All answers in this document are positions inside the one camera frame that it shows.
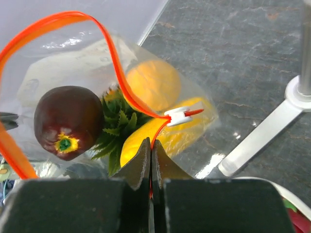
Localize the orange toy pineapple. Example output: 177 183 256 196
91 87 151 177

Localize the white plastic fruit basket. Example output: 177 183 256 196
235 177 311 221

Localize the clear zip bag orange zipper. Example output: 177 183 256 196
0 11 213 180

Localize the pink dragon fruit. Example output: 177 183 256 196
283 198 311 233

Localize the silver white clothes rack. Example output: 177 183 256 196
218 0 311 177

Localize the orange fruit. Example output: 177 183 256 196
126 60 181 112

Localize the dark red apple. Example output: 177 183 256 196
34 86 104 161

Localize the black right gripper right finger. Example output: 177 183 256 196
151 140 294 233

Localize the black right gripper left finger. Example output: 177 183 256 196
0 138 151 233

